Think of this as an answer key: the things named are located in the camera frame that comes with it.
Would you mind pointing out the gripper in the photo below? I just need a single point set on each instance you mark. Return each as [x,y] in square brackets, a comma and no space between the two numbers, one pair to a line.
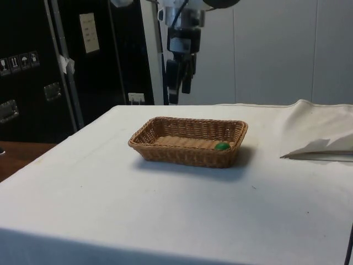
[183,41]

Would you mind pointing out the green ball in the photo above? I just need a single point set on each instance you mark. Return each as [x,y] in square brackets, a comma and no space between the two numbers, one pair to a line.
[222,147]

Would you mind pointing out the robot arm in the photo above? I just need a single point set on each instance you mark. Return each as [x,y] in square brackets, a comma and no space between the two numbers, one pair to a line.
[195,3]

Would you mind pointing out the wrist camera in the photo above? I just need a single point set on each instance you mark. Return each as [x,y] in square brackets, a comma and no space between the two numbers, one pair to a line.
[187,18]

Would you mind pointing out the brown wicker basket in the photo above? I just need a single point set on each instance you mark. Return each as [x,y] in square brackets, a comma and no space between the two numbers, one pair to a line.
[193,157]

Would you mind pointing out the black cabinet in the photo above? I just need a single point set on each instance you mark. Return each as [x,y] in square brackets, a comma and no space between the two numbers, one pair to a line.
[33,96]

